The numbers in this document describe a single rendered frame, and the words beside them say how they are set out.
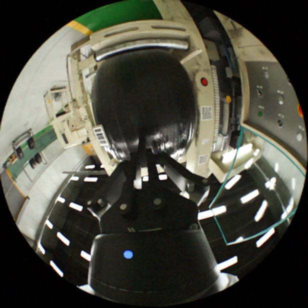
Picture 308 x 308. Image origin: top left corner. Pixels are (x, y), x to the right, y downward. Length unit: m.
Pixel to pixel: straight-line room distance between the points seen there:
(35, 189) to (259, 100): 11.71
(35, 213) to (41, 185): 2.98
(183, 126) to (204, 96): 0.30
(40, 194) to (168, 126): 11.39
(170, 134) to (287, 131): 0.52
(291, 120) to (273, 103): 0.11
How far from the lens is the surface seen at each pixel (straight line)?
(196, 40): 0.43
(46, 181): 11.44
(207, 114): 0.51
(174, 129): 0.22
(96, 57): 0.40
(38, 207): 11.59
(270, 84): 0.57
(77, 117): 4.61
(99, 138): 0.26
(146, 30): 0.41
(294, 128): 0.54
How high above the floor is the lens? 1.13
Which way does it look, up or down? 32 degrees up
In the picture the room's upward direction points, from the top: 168 degrees clockwise
